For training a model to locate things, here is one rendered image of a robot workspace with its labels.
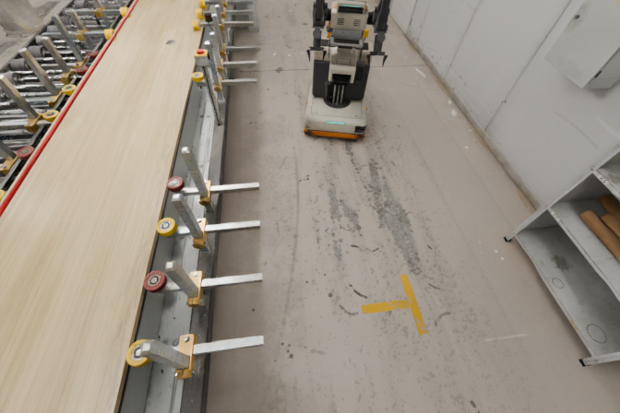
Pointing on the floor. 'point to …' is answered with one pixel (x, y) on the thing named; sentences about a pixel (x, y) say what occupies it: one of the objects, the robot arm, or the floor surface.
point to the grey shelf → (579, 257)
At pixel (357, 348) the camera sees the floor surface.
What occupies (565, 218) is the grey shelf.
